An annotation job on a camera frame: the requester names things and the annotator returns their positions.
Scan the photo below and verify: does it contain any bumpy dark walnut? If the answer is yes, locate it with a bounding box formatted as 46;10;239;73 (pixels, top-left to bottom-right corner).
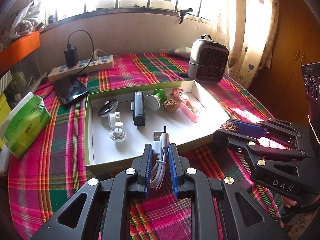
220;121;238;132

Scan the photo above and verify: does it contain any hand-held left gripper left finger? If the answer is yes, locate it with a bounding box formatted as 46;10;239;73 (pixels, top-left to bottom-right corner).
30;144;153;240

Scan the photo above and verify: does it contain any black charger cable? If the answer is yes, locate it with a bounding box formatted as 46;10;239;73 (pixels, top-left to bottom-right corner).
66;30;95;77

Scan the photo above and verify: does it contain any round black white device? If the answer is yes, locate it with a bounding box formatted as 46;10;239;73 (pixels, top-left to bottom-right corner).
97;99;119;117

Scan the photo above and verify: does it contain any orange box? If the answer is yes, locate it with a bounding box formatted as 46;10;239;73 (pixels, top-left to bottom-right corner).
0;30;40;62

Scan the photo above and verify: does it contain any black rectangular device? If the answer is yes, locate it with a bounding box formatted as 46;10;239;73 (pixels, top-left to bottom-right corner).
131;91;146;127

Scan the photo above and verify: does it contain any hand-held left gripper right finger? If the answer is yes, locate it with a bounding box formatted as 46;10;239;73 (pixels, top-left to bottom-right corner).
169;143;290;240

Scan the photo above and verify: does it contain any wrinkled brown walnut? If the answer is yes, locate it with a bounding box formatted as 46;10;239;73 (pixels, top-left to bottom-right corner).
163;99;179;111

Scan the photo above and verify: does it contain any striped box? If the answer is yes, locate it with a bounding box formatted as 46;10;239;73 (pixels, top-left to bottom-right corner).
0;70;12;94

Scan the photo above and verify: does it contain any pink small clip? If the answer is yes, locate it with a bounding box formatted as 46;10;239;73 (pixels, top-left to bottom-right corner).
173;88;190;103

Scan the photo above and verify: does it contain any black window handle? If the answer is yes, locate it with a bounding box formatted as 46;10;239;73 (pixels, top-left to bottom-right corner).
179;8;193;25

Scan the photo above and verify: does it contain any clear storage container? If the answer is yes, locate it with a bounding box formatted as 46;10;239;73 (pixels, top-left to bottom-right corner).
0;52;48;100

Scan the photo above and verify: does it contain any heart print curtain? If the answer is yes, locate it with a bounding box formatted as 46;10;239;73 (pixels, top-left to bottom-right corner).
226;0;280;89

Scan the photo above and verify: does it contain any white plug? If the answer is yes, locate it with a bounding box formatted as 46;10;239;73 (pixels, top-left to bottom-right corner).
93;49;108;60

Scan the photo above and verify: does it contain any grey small heater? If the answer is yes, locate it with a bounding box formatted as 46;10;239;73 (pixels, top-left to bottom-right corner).
188;34;230;85

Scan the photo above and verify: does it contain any black smartphone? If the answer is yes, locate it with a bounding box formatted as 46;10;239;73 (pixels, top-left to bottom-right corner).
54;75;90;105

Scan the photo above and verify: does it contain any white paper sheet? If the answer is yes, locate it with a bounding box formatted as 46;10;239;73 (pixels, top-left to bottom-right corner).
0;150;10;177

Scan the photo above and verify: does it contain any wooden cabinet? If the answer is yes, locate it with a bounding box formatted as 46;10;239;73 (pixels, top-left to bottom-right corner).
247;0;320;128

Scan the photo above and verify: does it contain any pink clip lens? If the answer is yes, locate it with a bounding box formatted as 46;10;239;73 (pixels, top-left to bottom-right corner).
179;102;201;123

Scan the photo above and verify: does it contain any plaid tablecloth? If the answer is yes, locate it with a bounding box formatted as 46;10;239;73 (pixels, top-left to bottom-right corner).
7;51;285;240

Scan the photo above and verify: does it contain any white power strip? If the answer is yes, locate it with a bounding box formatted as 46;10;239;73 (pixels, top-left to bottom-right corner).
47;54;115;82

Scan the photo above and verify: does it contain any green white round holder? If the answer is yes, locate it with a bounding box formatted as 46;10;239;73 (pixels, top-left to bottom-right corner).
145;88;167;111

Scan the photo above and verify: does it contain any green tissue pack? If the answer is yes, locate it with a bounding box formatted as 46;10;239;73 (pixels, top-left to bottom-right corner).
0;92;52;159

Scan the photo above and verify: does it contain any yellow cardboard box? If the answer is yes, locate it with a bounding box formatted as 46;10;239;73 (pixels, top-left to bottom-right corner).
0;94;12;145

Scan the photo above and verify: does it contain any pile of white packets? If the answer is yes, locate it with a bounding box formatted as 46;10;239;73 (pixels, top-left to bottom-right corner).
0;0;47;45

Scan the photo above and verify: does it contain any white round ball holder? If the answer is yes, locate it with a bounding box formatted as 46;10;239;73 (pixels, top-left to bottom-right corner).
110;121;126;143

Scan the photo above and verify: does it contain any white ribbed round jar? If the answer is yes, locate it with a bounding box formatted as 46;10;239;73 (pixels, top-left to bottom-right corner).
108;112;122;128

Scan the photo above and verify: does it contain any white USB cable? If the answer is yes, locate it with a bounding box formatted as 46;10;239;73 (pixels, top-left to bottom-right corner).
149;126;172;188

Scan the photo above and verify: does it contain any green cardboard box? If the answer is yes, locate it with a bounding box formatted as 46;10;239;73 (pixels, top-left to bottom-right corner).
85;79;232;178

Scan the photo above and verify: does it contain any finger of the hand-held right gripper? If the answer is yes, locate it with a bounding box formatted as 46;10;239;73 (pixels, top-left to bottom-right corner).
231;118;305;149
212;129;309;180

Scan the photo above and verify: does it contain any black charger adapter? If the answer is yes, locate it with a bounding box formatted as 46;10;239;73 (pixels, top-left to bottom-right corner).
64;46;79;68

